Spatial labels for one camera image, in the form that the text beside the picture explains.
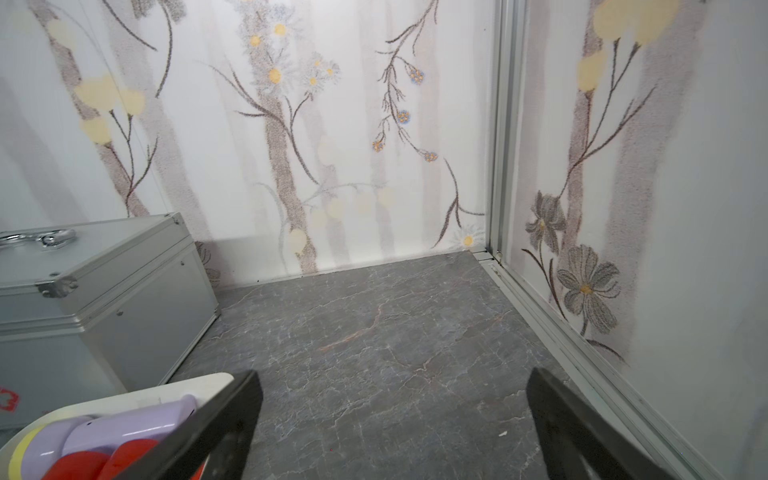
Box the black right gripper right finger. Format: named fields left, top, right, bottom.
left=526, top=368, right=672, bottom=479

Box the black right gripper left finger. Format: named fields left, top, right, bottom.
left=118, top=370, right=264, bottom=479

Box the purple flashlight yellow head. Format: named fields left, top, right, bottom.
left=7, top=395, right=197, bottom=479

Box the white plastic tray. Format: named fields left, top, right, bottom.
left=1, top=372, right=234, bottom=479

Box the silver aluminium first aid case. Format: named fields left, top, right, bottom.
left=1, top=213, right=220, bottom=429

